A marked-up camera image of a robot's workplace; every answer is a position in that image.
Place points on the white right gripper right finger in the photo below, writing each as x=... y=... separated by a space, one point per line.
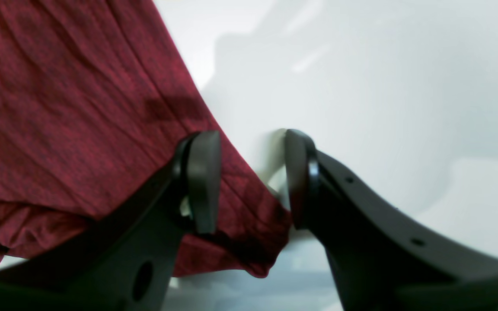
x=381 y=259

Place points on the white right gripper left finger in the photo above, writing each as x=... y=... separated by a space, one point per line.
x=126 y=260

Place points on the dark red long-sleeve shirt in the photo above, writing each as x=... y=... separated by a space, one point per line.
x=94 y=97

